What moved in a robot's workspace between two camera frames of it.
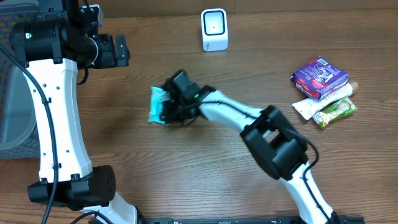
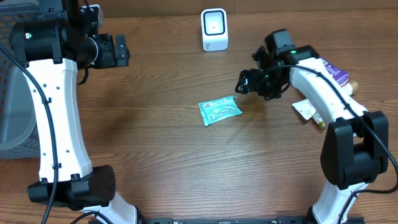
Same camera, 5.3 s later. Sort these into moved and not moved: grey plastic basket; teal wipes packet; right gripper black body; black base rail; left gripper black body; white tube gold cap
Moved: right gripper black body; teal wipes packet
Not moved: white tube gold cap; left gripper black body; black base rail; grey plastic basket
